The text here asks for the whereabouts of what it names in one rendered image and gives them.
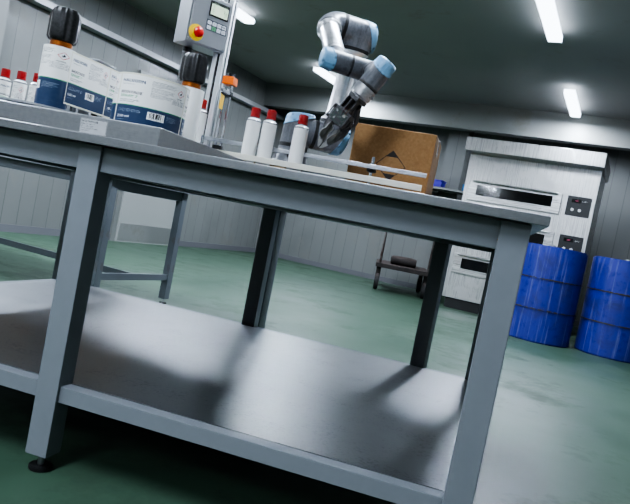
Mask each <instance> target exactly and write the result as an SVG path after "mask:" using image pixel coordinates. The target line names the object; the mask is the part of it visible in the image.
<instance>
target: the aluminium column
mask: <svg viewBox="0 0 630 504"><path fill-rule="evenodd" d="M223 1H225V2H227V3H229V4H231V5H232V6H233V7H232V12H231V17H230V23H229V28H228V33H227V38H226V44H225V49H224V53H222V54H217V53H213V58H212V63H211V69H210V74H209V79H208V85H207V90H206V95H205V100H207V106H206V110H205V111H206V112H207V113H208V114H207V120H206V125H205V130H204V136H209V137H214V132H215V126H216V121H217V116H218V111H219V102H220V97H221V92H222V91H221V88H223V83H222V79H223V75H225V74H226V68H227V63H228V58H229V53H230V47H231V42H232V37H233V31H234V26H235V21H236V16H237V10H238V5H239V2H238V1H237V0H223ZM212 142H213V141H208V140H204V144H205V145H207V146H209V147H212Z"/></svg>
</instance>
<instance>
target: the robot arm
mask: <svg viewBox="0 0 630 504"><path fill-rule="evenodd" d="M317 34H318V36H319V38H320V39H321V41H322V46H323V49H322V51H321V54H320V57H319V62H318V65H319V67H320V68H322V69H325V70H326V71H331V72H334V73H337V76H336V79H335V83H334V86H333V90H332V94H331V97H330V101H329V104H328V108H327V111H326V114H325V115H323V116H322V117H321V119H320V121H318V120H315V119H316V117H315V115H312V114H308V113H302V112H290V113H288V114H287V115H286V118H285V122H284V123H283V124H284V126H283V130H282V134H281V138H280V142H279V146H278V148H279V149H285V150H288V149H289V150H290V147H291V142H292V137H293V132H294V127H295V126H296V125H298V120H299V115H300V114H303V115H307V116H309V118H308V124H307V128H308V129H309V132H308V137H307V142H306V147H305V152H304V153H307V149H308V148H309V149H313V150H316V151H320V152H323V153H327V154H328V155H330V154H331V155H335V156H338V155H340V154H342V152H343V151H344V150H345V148H346V146H347V144H348V142H349V139H350V135H351V131H350V130H351V128H350V127H351V126H352V127H355V126H356V125H357V124H358V121H359V116H360V112H361V108H362V107H365V106H366V105H367V104H368V103H369V102H370V101H371V99H372V100H374V96H375V95H376V94H377V93H378V91H379V90H380V89H381V88H382V87H383V85H384V84H385V83H386V82H387V81H388V79H389V78H391V76H392V74H393V73H394V72H395V70H396V68H395V66H394V65H393V64H392V63H391V62H390V61H389V60H388V59H387V58H385V57H384V56H382V55H380V56H378V57H377V59H375V60H374V61H372V60H367V59H366V58H368V55H369V54H372V53H373V52H374V50H375V47H376V45H377V40H378V28H377V25H376V24H375V23H372V22H370V21H368V20H364V19H361V18H359V17H356V16H353V15H350V14H347V13H344V12H339V11H335V12H330V13H327V14H325V15H324V16H323V17H321V19H320V20H319V22H318V24H317ZM357 80H358V81H357ZM366 103H367V104H366ZM286 155H287V154H283V153H277V152H275V153H274V155H273V156H272V158H271V159H275V160H281V161H287V162H288V158H287V157H286Z"/></svg>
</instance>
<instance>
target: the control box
mask: <svg viewBox="0 0 630 504"><path fill-rule="evenodd" d="M214 1H216V2H218V3H221V4H223V5H225V6H228V7H230V13H229V18H228V22H225V21H222V20H220V19H218V18H215V17H213V16H210V15H209V11H210V6H211V0H181V3H180V9H179V14H178V19H177V25H176V30H175V35H174V43H177V44H180V45H182V46H185V47H190V48H192V49H193V50H196V51H199V52H202V53H204V54H207V55H210V56H213V53H217V54H222V53H224V49H225V44H226V38H227V33H228V28H229V23H230V17H231V12H232V7H233V6H232V5H231V4H229V3H227V2H225V1H222V0H214ZM207 18H208V19H210V20H212V21H215V22H217V23H220V24H222V25H225V26H227V32H226V37H224V36H222V35H219V34H217V33H214V32H212V31H209V30H206V29H205V28H206V23H207ZM197 26H200V27H202V28H203V30H204V34H203V36H202V37H196V36H195V35H194V28H195V27H197Z"/></svg>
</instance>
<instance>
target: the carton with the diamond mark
mask: <svg viewBox="0 0 630 504"><path fill-rule="evenodd" d="M440 151H441V144H440V140H439V139H438V136H437V135H433V134H427V133H420V132H414V131H407V130H401V129H395V128H388V127H382V126H376V125H369V124H363V123H358V124H357V125H356V128H355V133H354V138H353V143H352V148H351V153H350V158H349V161H355V162H361V163H366V164H368V163H371V161H372V157H375V163H374V164H376V165H378V166H384V167H390V168H396V169H401V170H407V171H413V172H419V173H425V174H427V177H426V178H422V177H416V176H410V175H404V174H399V173H393V172H387V171H381V170H376V173H372V177H378V178H383V179H389V180H395V181H400V182H406V183H412V184H417V185H422V189H421V192H420V191H415V190H409V189H403V188H398V187H392V186H387V185H381V184H375V183H370V184H371V185H377V186H382V187H388V188H394V189H399V190H405V191H410V192H416V193H421V194H427V195H432V190H433V185H434V181H435V176H436V171H437V166H438V161H439V156H440ZM366 170H367V168H364V167H358V166H352V165H348V168H347V172H349V173H355V174H361V175H366V176H369V172H367V171H366Z"/></svg>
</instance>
